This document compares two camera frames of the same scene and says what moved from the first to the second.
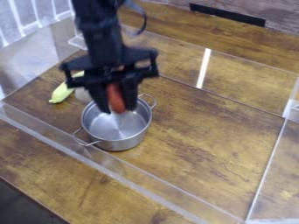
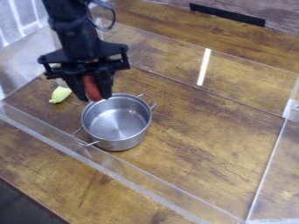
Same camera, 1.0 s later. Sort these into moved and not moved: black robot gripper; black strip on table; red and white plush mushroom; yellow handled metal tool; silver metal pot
Moved: red and white plush mushroom; black robot gripper
Not moved: silver metal pot; black strip on table; yellow handled metal tool
